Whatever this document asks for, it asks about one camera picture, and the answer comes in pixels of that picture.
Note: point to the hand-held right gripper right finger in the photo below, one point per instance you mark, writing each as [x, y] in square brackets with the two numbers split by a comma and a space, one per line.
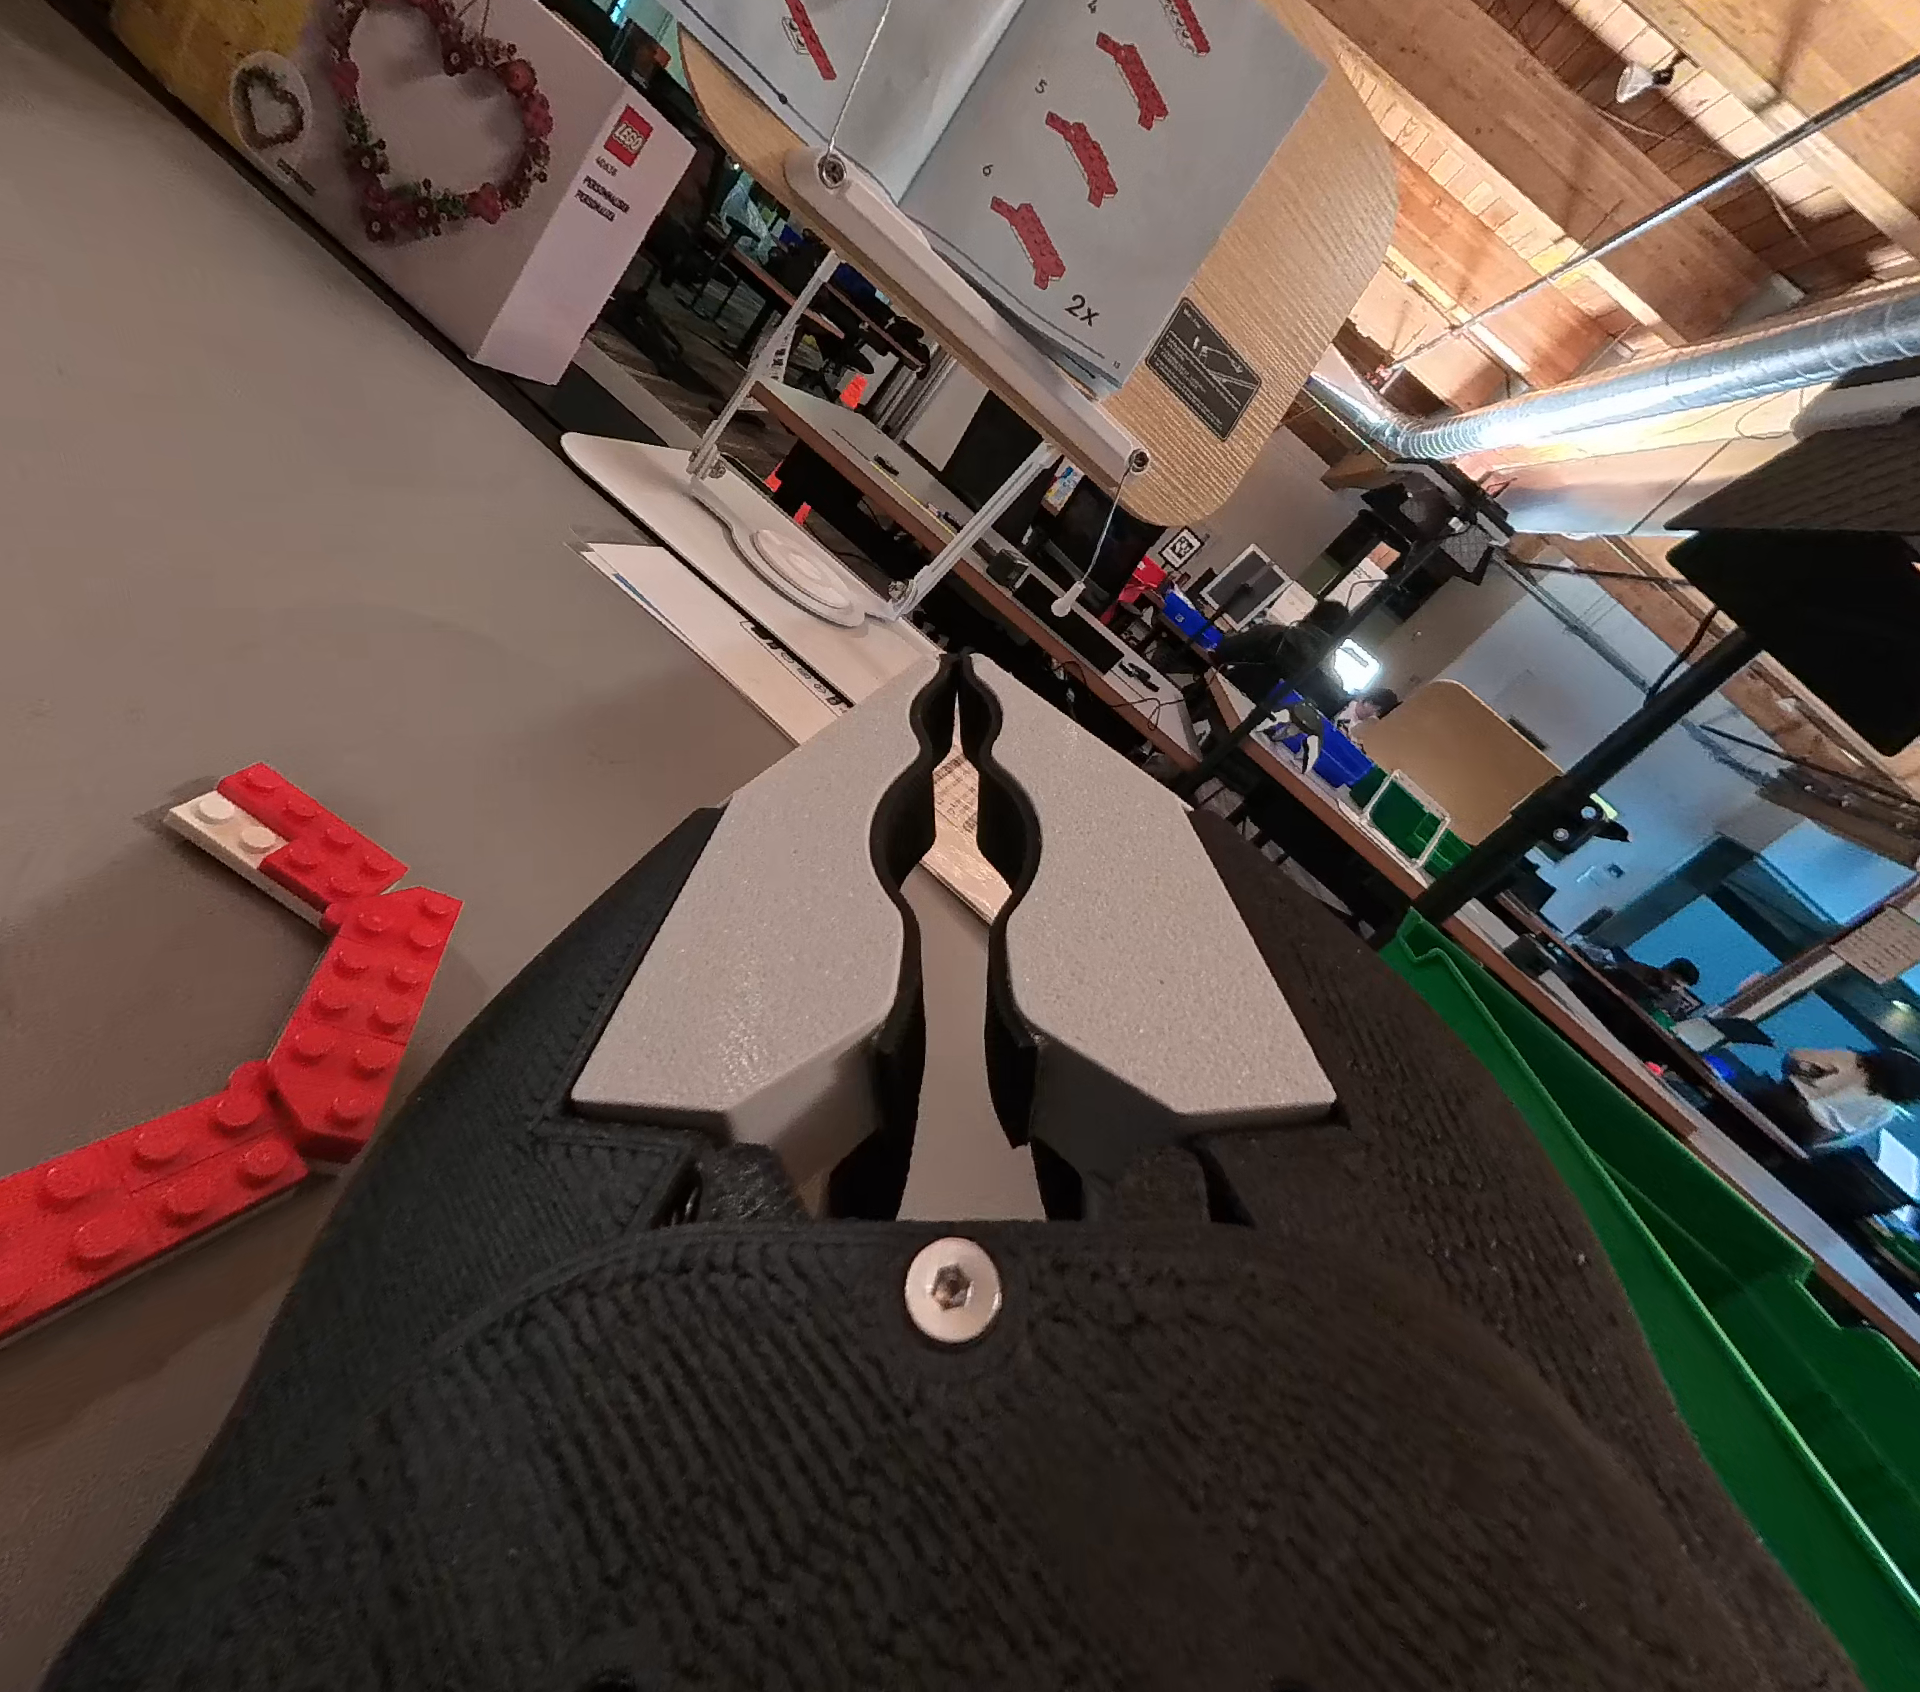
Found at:
[1169, 972]

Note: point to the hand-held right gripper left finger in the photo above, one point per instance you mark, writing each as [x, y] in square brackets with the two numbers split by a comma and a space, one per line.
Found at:
[730, 956]

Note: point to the red lego plate assembly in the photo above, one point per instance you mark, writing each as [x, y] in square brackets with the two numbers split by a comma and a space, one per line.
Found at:
[359, 972]

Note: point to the lego set box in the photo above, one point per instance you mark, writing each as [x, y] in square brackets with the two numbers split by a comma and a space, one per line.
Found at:
[436, 52]

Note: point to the blue storage bin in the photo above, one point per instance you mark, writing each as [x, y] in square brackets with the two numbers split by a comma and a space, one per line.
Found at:
[1189, 615]
[1330, 765]

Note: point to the small green storage box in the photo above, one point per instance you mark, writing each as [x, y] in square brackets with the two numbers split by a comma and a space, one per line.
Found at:
[1397, 827]

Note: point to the white paper sheet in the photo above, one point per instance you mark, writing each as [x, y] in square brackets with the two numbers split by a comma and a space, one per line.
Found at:
[784, 672]

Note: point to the beige desk divider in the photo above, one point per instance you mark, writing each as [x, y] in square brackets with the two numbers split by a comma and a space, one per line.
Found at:
[1467, 748]

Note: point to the computer monitor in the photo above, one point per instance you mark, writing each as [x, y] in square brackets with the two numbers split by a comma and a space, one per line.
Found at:
[1246, 584]

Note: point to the long office desk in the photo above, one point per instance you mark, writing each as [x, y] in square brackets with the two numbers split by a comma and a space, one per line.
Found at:
[887, 474]
[1591, 1026]

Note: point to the black mounted equipment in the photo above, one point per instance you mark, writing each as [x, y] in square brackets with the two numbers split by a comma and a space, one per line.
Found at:
[1425, 519]

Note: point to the green plastic bin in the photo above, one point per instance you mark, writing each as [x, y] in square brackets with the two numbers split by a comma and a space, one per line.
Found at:
[1727, 1346]

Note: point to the black tripod stand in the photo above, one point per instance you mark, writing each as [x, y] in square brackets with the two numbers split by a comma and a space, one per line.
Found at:
[1812, 609]

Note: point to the ceiling track light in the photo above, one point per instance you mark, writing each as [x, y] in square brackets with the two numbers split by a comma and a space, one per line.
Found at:
[1652, 79]

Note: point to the silver ventilation duct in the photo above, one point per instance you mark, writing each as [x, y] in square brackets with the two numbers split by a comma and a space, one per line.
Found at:
[1652, 388]

